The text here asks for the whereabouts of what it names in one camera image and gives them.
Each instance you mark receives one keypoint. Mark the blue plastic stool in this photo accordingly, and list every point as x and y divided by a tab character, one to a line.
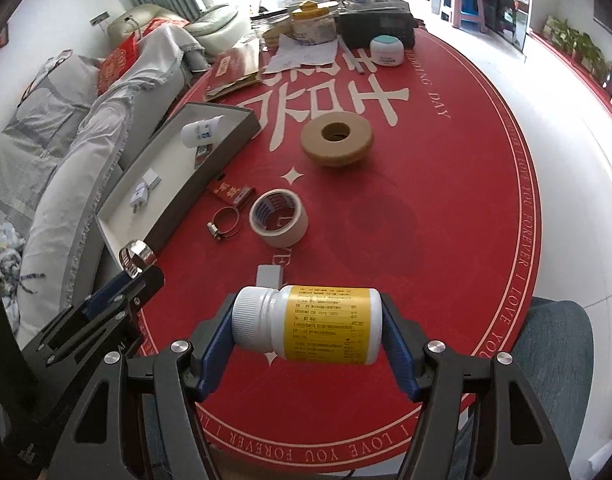
473	7

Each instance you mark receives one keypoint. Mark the white plug adapter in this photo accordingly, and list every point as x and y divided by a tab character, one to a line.
139	201

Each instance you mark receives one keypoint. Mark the red gold printed box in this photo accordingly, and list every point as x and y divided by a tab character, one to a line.
230	194

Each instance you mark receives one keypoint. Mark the cream masking tape roll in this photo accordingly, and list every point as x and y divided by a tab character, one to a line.
291	230

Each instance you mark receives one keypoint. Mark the white rectangular block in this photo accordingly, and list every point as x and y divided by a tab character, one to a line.
151	180
270	276

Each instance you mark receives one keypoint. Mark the large white plastic bottle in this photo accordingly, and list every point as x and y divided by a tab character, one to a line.
200	131

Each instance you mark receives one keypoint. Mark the white teal jar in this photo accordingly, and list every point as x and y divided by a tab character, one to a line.
386	52

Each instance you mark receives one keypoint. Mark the purple plastic stool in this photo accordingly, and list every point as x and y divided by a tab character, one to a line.
451	2

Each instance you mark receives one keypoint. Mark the black box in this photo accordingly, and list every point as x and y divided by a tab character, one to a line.
381	25

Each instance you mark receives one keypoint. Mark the beige leather armchair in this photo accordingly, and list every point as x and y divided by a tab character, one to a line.
215	20

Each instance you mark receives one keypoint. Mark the white paper sheet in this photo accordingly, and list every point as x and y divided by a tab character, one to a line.
306	55

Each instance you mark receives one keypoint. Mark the grey cardboard tray box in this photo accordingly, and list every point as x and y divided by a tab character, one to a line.
185	200

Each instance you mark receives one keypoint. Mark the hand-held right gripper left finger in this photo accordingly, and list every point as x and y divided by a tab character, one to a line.
213	360

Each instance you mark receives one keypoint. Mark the red embroidered cushion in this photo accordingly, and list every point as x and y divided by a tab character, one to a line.
118	67

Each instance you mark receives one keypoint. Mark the brown paper tape roll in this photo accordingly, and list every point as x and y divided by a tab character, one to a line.
316	147

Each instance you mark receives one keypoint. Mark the red round table mat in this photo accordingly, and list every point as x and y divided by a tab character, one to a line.
436	210

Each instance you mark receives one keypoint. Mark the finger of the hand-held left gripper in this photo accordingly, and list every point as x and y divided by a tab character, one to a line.
108	296
148	285

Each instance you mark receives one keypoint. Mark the clear bag of biscuits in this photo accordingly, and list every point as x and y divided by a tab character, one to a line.
276	35

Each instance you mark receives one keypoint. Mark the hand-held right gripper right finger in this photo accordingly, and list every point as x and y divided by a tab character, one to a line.
401	357

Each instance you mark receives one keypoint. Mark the row of potted plants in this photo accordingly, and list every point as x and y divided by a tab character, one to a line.
581	47

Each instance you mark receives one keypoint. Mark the white sticks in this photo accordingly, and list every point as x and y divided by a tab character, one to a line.
358	57

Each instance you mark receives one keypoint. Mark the brown paper package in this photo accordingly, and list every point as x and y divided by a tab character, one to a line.
235	67

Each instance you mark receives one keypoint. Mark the yellow label white bottle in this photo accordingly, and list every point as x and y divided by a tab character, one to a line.
326	325

